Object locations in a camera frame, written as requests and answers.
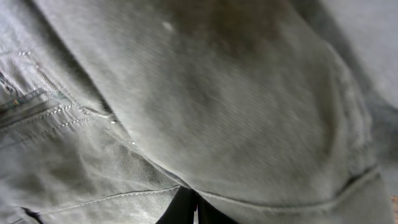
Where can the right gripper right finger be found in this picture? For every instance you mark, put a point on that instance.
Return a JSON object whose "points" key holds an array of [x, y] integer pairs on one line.
{"points": [[208, 214]]}

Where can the grey shorts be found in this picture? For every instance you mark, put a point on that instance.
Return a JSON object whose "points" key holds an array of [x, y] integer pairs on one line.
{"points": [[272, 111]]}

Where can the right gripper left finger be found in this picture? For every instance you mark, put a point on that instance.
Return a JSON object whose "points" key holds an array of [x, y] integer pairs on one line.
{"points": [[181, 209]]}

